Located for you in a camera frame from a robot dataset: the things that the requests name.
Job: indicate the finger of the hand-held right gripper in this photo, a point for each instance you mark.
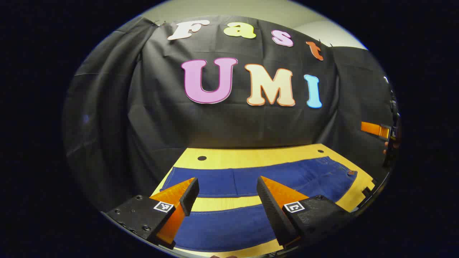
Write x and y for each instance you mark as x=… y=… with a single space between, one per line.
x=374 y=129

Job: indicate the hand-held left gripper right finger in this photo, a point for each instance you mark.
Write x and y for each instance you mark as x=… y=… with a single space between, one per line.
x=272 y=211

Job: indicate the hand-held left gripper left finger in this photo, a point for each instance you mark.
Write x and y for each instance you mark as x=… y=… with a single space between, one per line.
x=190 y=195

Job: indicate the blue denim jeans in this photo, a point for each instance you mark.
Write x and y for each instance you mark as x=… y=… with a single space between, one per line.
x=287 y=175

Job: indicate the black backdrop cloth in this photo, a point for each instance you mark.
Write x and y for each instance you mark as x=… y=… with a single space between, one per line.
x=161 y=118

